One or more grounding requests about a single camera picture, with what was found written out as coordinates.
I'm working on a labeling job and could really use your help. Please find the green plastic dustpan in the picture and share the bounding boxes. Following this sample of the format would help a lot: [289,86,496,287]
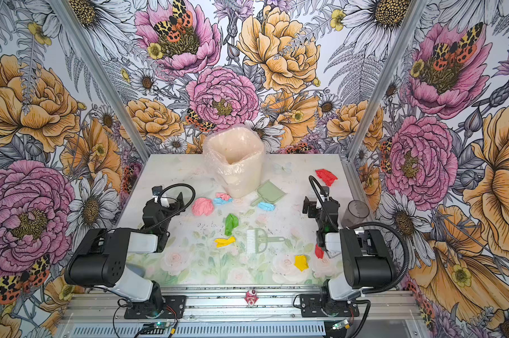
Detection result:
[251,180,286,206]

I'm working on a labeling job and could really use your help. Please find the green hand brush white bristles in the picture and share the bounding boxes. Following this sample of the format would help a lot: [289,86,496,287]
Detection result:
[245,228,285,254]

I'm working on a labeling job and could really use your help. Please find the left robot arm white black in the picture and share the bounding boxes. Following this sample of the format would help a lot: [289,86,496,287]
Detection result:
[64,183,196,318]

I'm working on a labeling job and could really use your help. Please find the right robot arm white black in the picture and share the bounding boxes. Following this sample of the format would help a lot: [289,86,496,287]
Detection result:
[302,187,397,317]

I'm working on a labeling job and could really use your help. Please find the grey transparent plastic cup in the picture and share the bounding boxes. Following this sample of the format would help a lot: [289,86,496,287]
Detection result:
[341,200,371,229]

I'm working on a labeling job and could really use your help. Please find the red paper scrap back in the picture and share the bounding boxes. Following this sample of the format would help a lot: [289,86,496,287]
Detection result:
[316,169,338,187]

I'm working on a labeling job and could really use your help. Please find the red paper scrap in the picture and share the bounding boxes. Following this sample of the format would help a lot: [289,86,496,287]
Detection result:
[315,245,325,259]
[316,169,338,187]

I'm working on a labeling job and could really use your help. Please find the red paper scrap front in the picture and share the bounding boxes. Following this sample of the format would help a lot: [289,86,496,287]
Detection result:
[315,245,325,259]

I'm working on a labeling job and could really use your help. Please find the large pink paper scrap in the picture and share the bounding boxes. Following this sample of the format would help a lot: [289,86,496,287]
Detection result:
[192,197,214,216]

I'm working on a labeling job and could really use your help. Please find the yellow paper scrap front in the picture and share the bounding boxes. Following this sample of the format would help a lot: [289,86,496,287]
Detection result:
[294,255,309,272]

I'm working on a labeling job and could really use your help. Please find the yellow paper scrap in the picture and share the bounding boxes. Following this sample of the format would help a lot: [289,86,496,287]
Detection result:
[214,236,236,248]
[294,255,309,272]

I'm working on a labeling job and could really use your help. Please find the blue paper scrap by dustpan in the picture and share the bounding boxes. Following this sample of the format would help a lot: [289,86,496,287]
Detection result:
[257,202,275,211]

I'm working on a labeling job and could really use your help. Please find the blue paper scrap near bin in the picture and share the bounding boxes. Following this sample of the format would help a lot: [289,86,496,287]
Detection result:
[213,197,233,205]

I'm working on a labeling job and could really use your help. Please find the yellow paper scrap centre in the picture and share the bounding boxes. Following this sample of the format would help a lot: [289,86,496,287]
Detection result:
[214,236,236,248]

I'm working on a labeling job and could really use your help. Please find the green paper scrap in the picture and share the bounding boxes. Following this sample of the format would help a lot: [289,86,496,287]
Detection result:
[225,214,239,237]

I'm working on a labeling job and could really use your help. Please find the cream bin with plastic bag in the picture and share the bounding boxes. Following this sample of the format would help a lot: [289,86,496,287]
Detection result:
[203,124,266,199]

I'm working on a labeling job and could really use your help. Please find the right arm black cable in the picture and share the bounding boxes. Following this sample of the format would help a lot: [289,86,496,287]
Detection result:
[308,175,411,295]

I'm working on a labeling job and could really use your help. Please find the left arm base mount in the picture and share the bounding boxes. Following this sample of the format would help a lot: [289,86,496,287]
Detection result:
[123,295,187,320]

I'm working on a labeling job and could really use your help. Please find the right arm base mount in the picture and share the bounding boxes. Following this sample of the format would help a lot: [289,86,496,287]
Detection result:
[294,294,359,318]

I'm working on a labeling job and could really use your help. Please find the small pink figurine on rail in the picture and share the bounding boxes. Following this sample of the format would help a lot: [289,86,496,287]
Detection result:
[244,289,259,307]

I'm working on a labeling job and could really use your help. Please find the aluminium front rail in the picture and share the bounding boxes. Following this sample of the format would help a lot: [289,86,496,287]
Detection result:
[56,285,428,337]

